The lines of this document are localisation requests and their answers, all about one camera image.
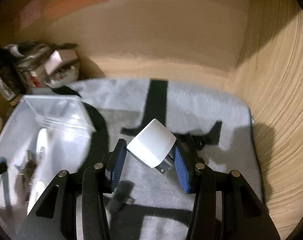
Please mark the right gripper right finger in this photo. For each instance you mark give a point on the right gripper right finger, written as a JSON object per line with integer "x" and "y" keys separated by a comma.
{"x": 185, "y": 166}

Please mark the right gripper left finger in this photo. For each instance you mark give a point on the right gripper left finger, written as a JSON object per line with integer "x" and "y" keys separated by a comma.
{"x": 115, "y": 165}

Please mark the black ribbed cone object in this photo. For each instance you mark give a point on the black ribbed cone object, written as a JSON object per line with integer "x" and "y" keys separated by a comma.
{"x": 27, "y": 168}

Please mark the clear plastic storage box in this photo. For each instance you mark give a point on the clear plastic storage box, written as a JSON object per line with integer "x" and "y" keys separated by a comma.
{"x": 67, "y": 116}

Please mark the white handheld massager device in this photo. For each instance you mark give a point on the white handheld massager device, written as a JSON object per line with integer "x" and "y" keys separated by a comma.
{"x": 40, "y": 181}

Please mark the grey and black mat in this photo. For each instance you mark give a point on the grey and black mat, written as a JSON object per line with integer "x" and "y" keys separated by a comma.
{"x": 148, "y": 205}

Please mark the dark elephant label wine bottle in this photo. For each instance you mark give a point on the dark elephant label wine bottle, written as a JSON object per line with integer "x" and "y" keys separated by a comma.
{"x": 9, "y": 87}

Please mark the white bowl of stones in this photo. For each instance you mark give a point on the white bowl of stones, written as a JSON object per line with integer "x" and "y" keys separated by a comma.
{"x": 63, "y": 77}

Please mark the stack of books and papers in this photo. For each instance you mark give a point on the stack of books and papers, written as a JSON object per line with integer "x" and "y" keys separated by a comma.
{"x": 29, "y": 59}

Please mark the small white cardboard box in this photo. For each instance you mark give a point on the small white cardboard box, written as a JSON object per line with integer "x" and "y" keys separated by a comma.
{"x": 58, "y": 59}

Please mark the pink paper note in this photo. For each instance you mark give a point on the pink paper note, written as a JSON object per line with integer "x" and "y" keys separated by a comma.
{"x": 31, "y": 13}

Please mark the orange paper note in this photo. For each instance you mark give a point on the orange paper note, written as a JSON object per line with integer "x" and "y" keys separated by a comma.
{"x": 59, "y": 8}

